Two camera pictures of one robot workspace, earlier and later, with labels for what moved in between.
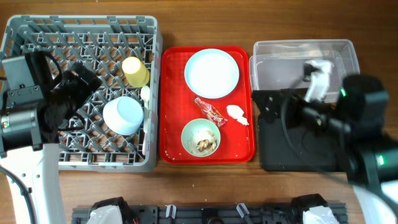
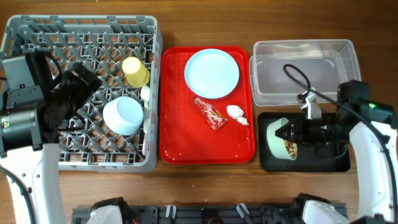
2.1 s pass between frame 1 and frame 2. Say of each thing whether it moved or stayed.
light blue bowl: stayed
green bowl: moved
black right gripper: moved
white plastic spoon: stayed
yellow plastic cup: stayed
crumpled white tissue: stayed
